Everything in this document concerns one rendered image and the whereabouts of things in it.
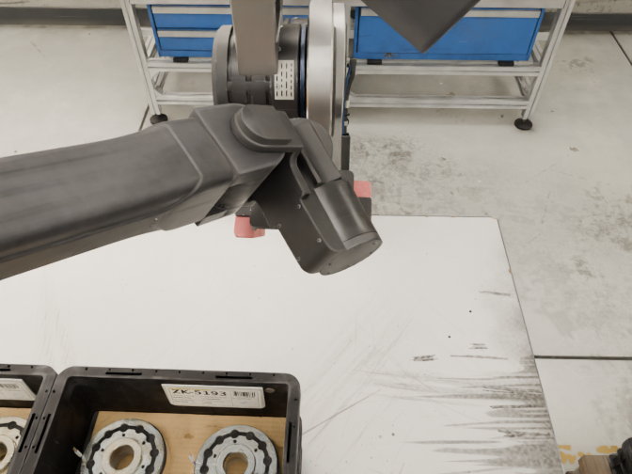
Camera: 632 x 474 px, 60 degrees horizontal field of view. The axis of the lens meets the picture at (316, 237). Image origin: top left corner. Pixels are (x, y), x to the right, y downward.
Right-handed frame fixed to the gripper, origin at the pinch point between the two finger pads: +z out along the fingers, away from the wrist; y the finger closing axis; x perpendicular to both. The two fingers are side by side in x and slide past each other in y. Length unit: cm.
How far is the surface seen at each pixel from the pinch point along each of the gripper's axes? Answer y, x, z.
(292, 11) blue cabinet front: -15, 127, 108
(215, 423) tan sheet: -11.4, -21.7, 17.7
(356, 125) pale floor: 13, 108, 157
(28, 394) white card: -35.4, -19.2, 13.8
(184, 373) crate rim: -14.3, -16.1, 9.2
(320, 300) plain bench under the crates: 1.6, 0.7, 40.3
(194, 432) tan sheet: -14.1, -22.9, 17.3
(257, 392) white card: -5.4, -17.9, 11.0
